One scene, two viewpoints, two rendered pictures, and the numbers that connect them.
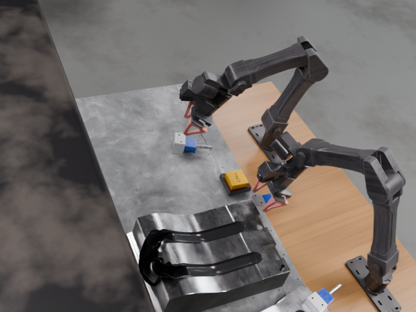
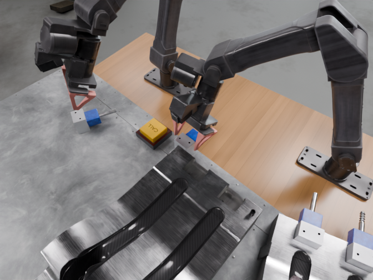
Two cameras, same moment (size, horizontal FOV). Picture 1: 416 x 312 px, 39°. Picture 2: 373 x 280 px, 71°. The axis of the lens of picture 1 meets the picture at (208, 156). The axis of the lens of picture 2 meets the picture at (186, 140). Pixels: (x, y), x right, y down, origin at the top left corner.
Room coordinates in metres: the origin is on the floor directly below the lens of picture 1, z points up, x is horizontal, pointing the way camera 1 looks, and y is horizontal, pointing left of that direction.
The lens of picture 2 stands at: (0.75, -0.10, 1.45)
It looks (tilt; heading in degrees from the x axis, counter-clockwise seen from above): 54 degrees down; 347
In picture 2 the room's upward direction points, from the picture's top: straight up
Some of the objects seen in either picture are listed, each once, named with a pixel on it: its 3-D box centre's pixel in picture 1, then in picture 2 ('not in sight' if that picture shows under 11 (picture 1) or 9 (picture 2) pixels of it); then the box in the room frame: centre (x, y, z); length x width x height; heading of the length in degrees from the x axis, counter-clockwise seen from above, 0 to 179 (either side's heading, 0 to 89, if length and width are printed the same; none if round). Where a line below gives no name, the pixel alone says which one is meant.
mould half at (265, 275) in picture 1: (190, 258); (140, 258); (0.89, -0.03, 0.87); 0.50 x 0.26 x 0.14; 124
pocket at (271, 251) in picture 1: (271, 255); (230, 200); (0.97, -0.25, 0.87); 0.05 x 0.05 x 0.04; 34
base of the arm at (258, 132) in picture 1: (272, 138); (169, 76); (1.47, -0.20, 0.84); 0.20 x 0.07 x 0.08; 40
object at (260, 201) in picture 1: (269, 201); (195, 136); (1.20, -0.23, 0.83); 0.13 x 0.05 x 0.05; 123
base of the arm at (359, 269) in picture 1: (377, 280); (340, 165); (1.01, -0.58, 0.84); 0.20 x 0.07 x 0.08; 40
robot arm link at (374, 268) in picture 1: (383, 267); (348, 151); (1.01, -0.57, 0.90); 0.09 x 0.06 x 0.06; 145
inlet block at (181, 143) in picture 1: (192, 145); (95, 116); (1.35, 0.06, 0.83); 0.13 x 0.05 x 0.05; 102
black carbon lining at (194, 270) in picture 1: (200, 250); (146, 250); (0.89, -0.05, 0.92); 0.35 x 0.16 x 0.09; 124
